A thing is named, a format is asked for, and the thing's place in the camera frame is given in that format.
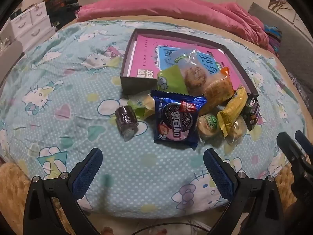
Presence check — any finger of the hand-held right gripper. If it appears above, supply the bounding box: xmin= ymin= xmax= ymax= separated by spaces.
xmin=276 ymin=132 xmax=309 ymax=170
xmin=295 ymin=130 xmax=313 ymax=158

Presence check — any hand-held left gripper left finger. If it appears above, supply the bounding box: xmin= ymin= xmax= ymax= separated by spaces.
xmin=23 ymin=148 xmax=103 ymax=235

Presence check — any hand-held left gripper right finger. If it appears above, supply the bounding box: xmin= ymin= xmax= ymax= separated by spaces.
xmin=203 ymin=149 xmax=285 ymax=235

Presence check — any clear-wrapped round pastry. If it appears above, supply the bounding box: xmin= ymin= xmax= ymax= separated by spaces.
xmin=225 ymin=115 xmax=247 ymax=145

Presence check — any green-label round pastry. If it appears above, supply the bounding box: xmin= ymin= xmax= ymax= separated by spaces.
xmin=197 ymin=114 xmax=220 ymax=142

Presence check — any black pea snack packet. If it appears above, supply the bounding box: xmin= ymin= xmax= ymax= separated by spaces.
xmin=245 ymin=97 xmax=261 ymax=131

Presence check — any yellow snack packet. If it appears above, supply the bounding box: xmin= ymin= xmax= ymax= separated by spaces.
xmin=216 ymin=87 xmax=248 ymax=137

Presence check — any chocolate roll cake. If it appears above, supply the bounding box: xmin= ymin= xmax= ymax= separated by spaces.
xmin=115 ymin=105 xmax=140 ymax=142

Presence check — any blue cookie packet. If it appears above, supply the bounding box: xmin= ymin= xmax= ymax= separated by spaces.
xmin=150 ymin=90 xmax=207 ymax=148

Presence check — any orange-ended cracker packet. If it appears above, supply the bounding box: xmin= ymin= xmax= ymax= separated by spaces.
xmin=199 ymin=66 xmax=235 ymax=113

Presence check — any small green-wrapped pastry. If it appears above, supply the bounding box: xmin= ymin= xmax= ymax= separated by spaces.
xmin=127 ymin=95 xmax=157 ymax=120

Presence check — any grey cardboard box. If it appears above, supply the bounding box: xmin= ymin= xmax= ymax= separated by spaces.
xmin=120 ymin=29 xmax=260 ymax=98

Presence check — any clear round cookie packet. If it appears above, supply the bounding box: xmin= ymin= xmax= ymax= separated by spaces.
xmin=172 ymin=49 xmax=220 ymax=91

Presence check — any green snack packet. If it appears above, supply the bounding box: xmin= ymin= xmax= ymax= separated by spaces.
xmin=156 ymin=65 xmax=189 ymax=95

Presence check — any yellow fluffy rug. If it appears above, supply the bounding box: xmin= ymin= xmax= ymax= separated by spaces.
xmin=0 ymin=163 xmax=74 ymax=235

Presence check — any printed blue blanket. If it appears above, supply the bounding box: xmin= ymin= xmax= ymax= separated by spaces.
xmin=0 ymin=20 xmax=309 ymax=213

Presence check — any grey headboard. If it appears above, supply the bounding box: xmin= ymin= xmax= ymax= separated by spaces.
xmin=248 ymin=2 xmax=313 ymax=98

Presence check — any striped pillow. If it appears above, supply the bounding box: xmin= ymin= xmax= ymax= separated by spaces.
xmin=264 ymin=24 xmax=283 ymax=54

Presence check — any pink book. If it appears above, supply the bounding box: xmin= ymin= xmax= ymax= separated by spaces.
xmin=128 ymin=34 xmax=245 ymax=89

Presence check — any white drawer cabinet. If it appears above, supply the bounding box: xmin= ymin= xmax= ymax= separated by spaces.
xmin=10 ymin=1 xmax=57 ymax=42

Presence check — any dark clothes pile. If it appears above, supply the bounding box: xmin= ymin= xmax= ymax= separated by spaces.
xmin=43 ymin=0 xmax=82 ymax=30

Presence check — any pink quilt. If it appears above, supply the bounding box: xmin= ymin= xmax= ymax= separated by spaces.
xmin=77 ymin=0 xmax=279 ymax=54

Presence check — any wall picture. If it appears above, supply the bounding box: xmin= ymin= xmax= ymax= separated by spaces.
xmin=268 ymin=0 xmax=292 ymax=13

